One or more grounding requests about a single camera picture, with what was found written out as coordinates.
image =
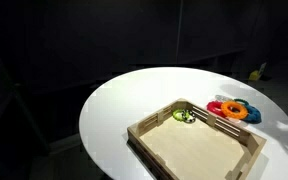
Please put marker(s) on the wooden tray with slatted sides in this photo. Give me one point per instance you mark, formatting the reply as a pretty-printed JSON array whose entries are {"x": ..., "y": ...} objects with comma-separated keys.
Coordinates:
[{"x": 183, "y": 141}]

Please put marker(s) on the yellow object in background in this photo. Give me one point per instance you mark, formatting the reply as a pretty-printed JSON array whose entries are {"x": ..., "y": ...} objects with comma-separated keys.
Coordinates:
[{"x": 256, "y": 74}]

